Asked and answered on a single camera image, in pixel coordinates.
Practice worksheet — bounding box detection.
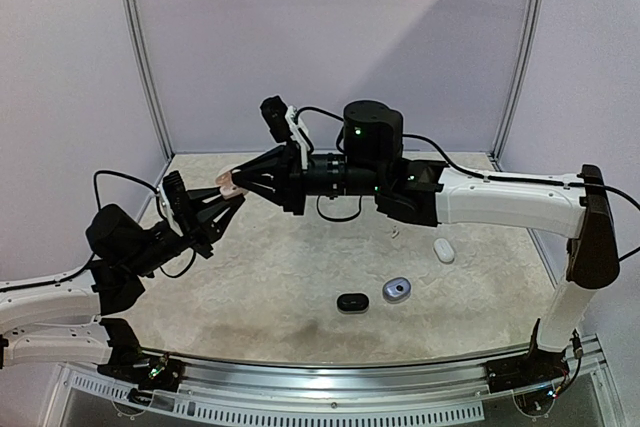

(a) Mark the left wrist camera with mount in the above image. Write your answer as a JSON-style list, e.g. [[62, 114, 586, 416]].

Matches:
[[159, 170, 192, 235]]

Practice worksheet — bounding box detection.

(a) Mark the aluminium frame post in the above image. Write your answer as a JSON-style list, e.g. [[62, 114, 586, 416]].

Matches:
[[122, 0, 175, 161], [489, 0, 543, 165]]

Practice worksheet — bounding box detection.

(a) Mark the black earbud charging case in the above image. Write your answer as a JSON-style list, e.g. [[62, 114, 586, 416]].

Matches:
[[336, 293, 370, 315]]

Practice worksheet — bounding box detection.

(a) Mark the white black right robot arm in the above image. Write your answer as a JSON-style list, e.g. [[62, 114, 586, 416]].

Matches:
[[231, 97, 620, 393]]

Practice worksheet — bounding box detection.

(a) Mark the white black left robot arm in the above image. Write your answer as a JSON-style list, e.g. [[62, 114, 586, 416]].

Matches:
[[1, 187, 246, 392]]

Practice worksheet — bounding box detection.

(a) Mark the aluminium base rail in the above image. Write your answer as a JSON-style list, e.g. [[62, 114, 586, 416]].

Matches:
[[40, 336, 627, 426]]

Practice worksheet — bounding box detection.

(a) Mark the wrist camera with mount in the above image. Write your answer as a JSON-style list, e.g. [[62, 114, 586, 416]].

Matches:
[[159, 170, 192, 235], [260, 96, 314, 171]]

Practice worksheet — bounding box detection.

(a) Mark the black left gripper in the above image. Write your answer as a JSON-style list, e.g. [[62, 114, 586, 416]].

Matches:
[[126, 183, 244, 278]]

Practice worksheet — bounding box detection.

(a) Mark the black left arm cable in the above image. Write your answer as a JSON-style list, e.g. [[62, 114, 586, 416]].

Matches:
[[64, 170, 199, 281]]

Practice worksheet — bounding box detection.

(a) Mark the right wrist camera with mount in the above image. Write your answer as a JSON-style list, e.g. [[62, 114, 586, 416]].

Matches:
[[260, 96, 314, 171]]

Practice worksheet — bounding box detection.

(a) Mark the white earbud charging case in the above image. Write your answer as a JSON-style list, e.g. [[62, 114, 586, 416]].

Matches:
[[433, 238, 455, 264]]

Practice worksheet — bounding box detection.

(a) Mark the left aluminium frame post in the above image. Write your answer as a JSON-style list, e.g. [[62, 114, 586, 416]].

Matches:
[[122, 0, 175, 161]]

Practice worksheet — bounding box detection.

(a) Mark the right aluminium frame post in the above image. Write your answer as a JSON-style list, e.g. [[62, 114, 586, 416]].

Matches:
[[489, 0, 543, 165]]

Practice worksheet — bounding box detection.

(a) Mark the purple earbud charging case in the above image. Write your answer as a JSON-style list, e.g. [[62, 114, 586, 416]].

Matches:
[[382, 277, 412, 304]]

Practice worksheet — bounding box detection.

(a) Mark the pink earbud charging case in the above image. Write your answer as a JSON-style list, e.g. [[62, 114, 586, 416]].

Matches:
[[215, 167, 248, 199]]

